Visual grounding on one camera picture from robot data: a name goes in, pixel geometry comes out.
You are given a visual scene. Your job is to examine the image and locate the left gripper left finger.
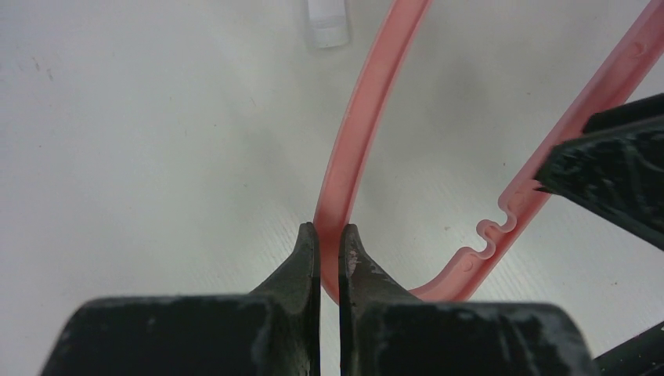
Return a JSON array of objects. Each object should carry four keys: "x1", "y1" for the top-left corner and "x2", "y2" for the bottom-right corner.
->
[{"x1": 41, "y1": 222, "x2": 321, "y2": 375}]

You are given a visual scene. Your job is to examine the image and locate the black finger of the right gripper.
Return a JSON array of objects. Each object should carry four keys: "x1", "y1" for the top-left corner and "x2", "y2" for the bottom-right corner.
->
[
  {"x1": 534, "y1": 94, "x2": 663, "y2": 248},
  {"x1": 594, "y1": 323, "x2": 664, "y2": 376}
]

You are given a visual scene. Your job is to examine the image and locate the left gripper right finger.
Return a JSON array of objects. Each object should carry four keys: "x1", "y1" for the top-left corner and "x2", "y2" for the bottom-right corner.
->
[{"x1": 338, "y1": 225, "x2": 599, "y2": 375}]

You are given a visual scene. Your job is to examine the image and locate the clothes rack metal white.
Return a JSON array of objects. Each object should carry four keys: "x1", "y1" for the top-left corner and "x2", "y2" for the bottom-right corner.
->
[{"x1": 306, "y1": 0, "x2": 350, "y2": 49}]

